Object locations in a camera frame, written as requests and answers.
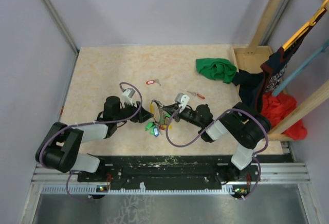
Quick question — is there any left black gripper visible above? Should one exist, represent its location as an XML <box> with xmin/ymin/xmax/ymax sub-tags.
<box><xmin>114</xmin><ymin>98</ymin><xmax>154</xmax><ymax>123</ymax></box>

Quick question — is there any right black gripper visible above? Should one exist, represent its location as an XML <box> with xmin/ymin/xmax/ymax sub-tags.
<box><xmin>162</xmin><ymin>102</ymin><xmax>204</xmax><ymax>128</ymax></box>

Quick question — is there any large keyring with tagged keys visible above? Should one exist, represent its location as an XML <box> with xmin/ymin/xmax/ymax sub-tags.
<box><xmin>145</xmin><ymin>99</ymin><xmax>172</xmax><ymax>137</ymax></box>

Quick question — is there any key with red fob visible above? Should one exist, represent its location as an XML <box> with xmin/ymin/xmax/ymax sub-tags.
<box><xmin>187</xmin><ymin>91</ymin><xmax>205</xmax><ymax>100</ymax></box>

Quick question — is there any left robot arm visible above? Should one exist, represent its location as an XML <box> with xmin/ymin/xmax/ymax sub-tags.
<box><xmin>35</xmin><ymin>96</ymin><xmax>153</xmax><ymax>181</ymax></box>

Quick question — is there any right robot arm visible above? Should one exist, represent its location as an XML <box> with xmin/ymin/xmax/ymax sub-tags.
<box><xmin>161</xmin><ymin>102</ymin><xmax>271</xmax><ymax>181</ymax></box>

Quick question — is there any key with red tag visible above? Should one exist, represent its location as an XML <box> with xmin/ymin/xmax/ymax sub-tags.
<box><xmin>146</xmin><ymin>79</ymin><xmax>161</xmax><ymax>86</ymax></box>

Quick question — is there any green cloth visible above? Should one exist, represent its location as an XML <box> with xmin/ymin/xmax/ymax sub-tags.
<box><xmin>196</xmin><ymin>58</ymin><xmax>237</xmax><ymax>84</ymax></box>

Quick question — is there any dark navy shirt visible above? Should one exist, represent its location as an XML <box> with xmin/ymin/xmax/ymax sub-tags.
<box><xmin>232</xmin><ymin>30</ymin><xmax>309</xmax><ymax>107</ymax></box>

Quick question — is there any red cloth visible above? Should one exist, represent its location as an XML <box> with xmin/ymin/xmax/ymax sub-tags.
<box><xmin>261</xmin><ymin>92</ymin><xmax>307</xmax><ymax>140</ymax></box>

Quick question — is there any light blue hanger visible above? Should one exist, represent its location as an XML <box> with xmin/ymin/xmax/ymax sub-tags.
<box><xmin>272</xmin><ymin>40</ymin><xmax>328</xmax><ymax>97</ymax></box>

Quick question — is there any yellow hanger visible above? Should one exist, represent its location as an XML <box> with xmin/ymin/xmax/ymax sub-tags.
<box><xmin>282</xmin><ymin>0</ymin><xmax>328</xmax><ymax>51</ymax></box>

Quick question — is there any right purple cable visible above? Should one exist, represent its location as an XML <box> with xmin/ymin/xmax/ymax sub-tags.
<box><xmin>166</xmin><ymin>108</ymin><xmax>269</xmax><ymax>200</ymax></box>

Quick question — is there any purple cable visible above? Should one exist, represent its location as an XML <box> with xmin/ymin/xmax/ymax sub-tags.
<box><xmin>38</xmin><ymin>82</ymin><xmax>143</xmax><ymax>203</ymax></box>
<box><xmin>166</xmin><ymin>108</ymin><xmax>269</xmax><ymax>200</ymax></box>

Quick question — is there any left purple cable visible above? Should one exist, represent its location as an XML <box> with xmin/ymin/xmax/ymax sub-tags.
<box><xmin>38</xmin><ymin>82</ymin><xmax>143</xmax><ymax>203</ymax></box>

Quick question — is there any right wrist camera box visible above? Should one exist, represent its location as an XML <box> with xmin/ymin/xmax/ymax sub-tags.
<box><xmin>175</xmin><ymin>93</ymin><xmax>190</xmax><ymax>113</ymax></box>

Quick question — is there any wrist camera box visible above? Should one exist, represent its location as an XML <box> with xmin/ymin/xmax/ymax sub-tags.
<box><xmin>175</xmin><ymin>93</ymin><xmax>190</xmax><ymax>113</ymax></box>
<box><xmin>121</xmin><ymin>88</ymin><xmax>135</xmax><ymax>105</ymax></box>

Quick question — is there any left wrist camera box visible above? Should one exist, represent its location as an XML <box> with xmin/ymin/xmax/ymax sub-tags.
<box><xmin>121</xmin><ymin>88</ymin><xmax>135</xmax><ymax>105</ymax></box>

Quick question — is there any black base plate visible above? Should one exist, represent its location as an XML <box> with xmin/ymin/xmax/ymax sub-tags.
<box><xmin>48</xmin><ymin>154</ymin><xmax>294</xmax><ymax>191</ymax></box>

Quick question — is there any wooden rack frame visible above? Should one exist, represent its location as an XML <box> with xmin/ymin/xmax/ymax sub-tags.
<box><xmin>231</xmin><ymin>0</ymin><xmax>328</xmax><ymax>141</ymax></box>

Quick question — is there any aluminium rail frame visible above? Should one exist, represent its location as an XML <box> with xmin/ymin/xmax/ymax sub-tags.
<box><xmin>19</xmin><ymin>134</ymin><xmax>319</xmax><ymax>224</ymax></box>

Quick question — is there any grey corner wall post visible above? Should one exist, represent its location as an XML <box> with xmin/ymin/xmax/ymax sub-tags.
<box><xmin>28</xmin><ymin>0</ymin><xmax>79</xmax><ymax>54</ymax></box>

